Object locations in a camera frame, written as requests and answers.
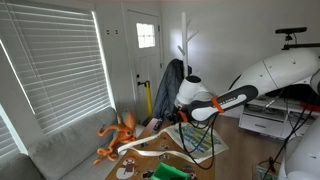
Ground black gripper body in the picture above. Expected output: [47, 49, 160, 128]
[166, 108, 187, 124]

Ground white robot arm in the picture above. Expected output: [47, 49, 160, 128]
[174, 48, 320, 180]

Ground green lunch box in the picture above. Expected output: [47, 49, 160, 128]
[151, 162, 188, 180]

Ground black remote control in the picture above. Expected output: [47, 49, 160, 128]
[153, 120, 163, 131]

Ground dark grey jacket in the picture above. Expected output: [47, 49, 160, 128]
[152, 59, 184, 119]

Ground orange octopus plush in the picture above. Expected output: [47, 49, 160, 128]
[93, 110, 137, 165]

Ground wooden coffee table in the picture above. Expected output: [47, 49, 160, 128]
[105, 133, 215, 180]

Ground snowman sticker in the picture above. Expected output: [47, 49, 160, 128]
[116, 159, 137, 180]

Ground white front door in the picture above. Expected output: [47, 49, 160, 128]
[127, 10, 160, 122]

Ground white coat rack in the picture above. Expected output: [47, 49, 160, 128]
[178, 12, 198, 77]

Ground white tv console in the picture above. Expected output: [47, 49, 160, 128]
[239, 98, 320, 139]

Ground grey sofa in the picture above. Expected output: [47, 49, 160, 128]
[0, 107, 117, 180]

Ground white window blind near door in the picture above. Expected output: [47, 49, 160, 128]
[0, 0, 112, 135]

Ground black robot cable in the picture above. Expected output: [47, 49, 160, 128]
[177, 113, 220, 171]

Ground yellow handled tool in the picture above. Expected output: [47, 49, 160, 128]
[138, 80, 153, 117]

